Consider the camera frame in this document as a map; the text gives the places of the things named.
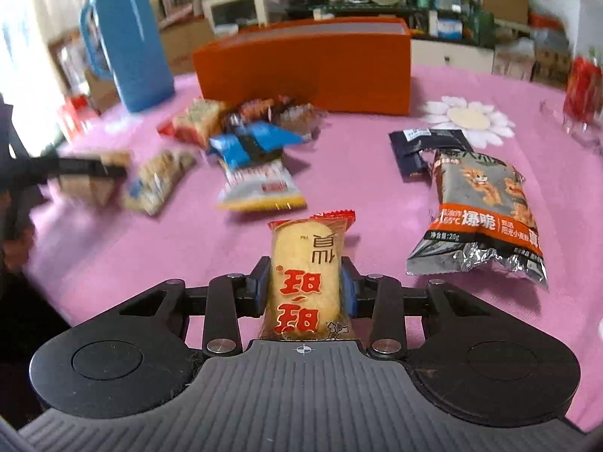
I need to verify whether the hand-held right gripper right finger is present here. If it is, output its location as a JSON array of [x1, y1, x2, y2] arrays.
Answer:
[[340, 255, 538, 360]]

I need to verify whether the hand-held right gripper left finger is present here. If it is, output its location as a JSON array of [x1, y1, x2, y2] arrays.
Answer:
[[70, 255, 273, 359]]

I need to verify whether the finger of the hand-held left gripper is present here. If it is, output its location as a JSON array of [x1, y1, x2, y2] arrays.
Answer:
[[44, 156, 129, 180]]

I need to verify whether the beige snack packet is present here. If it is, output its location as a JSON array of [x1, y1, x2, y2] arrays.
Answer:
[[57, 151, 133, 206]]

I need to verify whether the red print rice cracker packet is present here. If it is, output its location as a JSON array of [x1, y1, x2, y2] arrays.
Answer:
[[261, 208, 356, 342]]

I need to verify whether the clear packet blue label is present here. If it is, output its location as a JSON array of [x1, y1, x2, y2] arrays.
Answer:
[[121, 147, 197, 216]]

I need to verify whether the white orange snack packet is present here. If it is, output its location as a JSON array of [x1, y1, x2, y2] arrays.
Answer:
[[216, 159, 308, 212]]

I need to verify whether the red-edged rice cake packet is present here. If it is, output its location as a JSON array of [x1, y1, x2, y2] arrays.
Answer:
[[157, 98, 228, 148]]

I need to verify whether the blue snack packet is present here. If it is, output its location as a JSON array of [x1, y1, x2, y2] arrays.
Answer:
[[208, 121, 303, 166]]

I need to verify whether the grey foil snack packet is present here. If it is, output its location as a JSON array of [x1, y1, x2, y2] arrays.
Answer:
[[406, 147, 550, 289]]

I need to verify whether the navy snack packet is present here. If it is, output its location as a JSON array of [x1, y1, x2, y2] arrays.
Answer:
[[389, 128, 473, 180]]

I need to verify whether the dark clear snack packet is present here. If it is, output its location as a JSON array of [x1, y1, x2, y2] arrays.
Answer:
[[273, 96, 327, 139]]

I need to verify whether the red cookie packet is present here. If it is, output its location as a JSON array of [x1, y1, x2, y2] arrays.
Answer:
[[231, 98, 276, 125]]

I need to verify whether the orange box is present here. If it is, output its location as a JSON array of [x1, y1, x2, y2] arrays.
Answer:
[[192, 16, 412, 116]]

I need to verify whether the person's left hand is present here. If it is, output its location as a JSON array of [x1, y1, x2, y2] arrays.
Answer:
[[0, 225, 36, 272]]

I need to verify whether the pink tablecloth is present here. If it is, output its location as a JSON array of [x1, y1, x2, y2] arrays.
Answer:
[[21, 63, 603, 434]]

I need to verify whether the blue thermos flask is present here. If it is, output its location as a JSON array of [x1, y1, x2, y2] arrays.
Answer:
[[79, 0, 176, 114]]

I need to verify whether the red container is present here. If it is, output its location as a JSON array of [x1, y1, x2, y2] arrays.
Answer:
[[563, 54, 603, 125]]

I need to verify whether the small cardboard box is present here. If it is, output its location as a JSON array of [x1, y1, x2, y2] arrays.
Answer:
[[481, 0, 531, 25]]

